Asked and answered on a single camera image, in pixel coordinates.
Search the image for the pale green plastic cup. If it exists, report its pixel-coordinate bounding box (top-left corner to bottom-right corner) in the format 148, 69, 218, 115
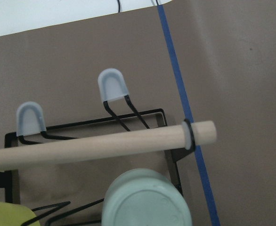
101, 169, 193, 226

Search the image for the yellow-green plastic cup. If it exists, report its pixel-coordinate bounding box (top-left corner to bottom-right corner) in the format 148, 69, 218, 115
0, 202, 36, 226

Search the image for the black wire cup rack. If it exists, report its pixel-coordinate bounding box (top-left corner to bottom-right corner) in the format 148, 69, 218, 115
0, 68, 217, 226

